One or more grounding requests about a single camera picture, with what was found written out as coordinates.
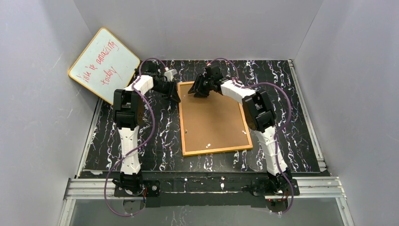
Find yellow wooden picture frame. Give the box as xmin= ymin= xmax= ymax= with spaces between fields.
xmin=176 ymin=80 xmax=254 ymax=158

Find yellow-rimmed whiteboard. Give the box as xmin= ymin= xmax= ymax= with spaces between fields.
xmin=68 ymin=27 xmax=141 ymax=105

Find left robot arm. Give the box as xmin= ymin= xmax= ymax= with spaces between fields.
xmin=113 ymin=62 xmax=180 ymax=192

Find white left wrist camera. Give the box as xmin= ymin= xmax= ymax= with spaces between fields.
xmin=163 ymin=67 xmax=177 ymax=82

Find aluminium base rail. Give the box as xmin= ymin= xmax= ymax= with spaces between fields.
xmin=59 ymin=174 xmax=354 ymax=226

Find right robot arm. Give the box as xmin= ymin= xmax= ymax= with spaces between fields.
xmin=188 ymin=64 xmax=288 ymax=178

